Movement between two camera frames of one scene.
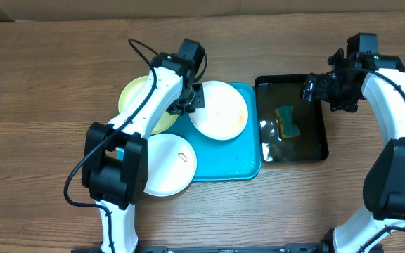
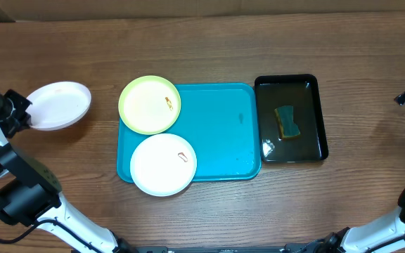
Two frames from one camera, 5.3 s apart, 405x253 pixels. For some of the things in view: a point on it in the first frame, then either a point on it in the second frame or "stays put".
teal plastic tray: [233, 159] stays put
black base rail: [322, 247] stays put
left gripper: [200, 102] → [24, 117]
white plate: [225, 113] → [58, 105]
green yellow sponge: [287, 126] stays put
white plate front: [171, 164] stays put
